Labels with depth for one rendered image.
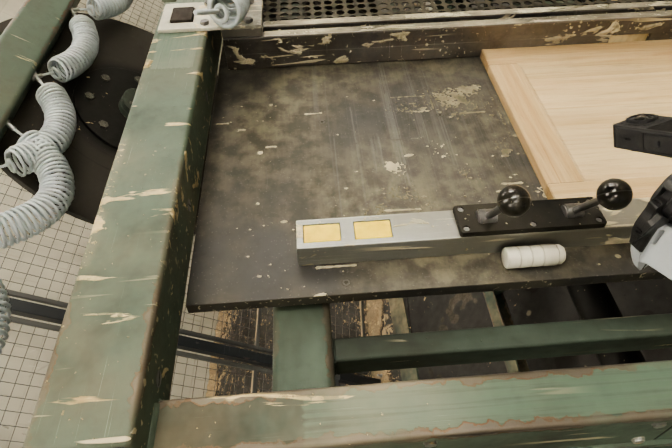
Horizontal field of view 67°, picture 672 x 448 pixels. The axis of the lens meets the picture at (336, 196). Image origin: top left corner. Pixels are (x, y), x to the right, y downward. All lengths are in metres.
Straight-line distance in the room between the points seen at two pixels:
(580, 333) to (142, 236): 0.59
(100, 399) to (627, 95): 0.95
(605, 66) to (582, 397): 0.71
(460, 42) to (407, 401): 0.74
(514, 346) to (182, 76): 0.65
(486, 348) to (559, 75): 0.57
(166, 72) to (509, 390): 0.70
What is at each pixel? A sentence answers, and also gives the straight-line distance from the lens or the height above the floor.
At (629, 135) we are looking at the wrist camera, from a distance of 0.58.
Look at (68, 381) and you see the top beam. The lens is 0.59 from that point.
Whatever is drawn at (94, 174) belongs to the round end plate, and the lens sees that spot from 1.33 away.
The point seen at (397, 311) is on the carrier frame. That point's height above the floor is 0.79.
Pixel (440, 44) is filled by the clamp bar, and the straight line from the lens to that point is 1.08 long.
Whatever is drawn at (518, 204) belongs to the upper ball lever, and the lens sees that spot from 0.61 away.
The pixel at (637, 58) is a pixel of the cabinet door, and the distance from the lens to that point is 1.20.
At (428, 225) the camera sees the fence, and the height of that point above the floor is 1.53.
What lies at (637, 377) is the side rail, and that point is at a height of 1.39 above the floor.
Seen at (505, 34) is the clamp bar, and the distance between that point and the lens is 1.12.
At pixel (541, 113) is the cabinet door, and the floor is 1.31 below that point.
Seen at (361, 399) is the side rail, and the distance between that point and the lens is 0.57.
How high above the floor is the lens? 1.97
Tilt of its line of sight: 27 degrees down
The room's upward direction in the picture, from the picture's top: 68 degrees counter-clockwise
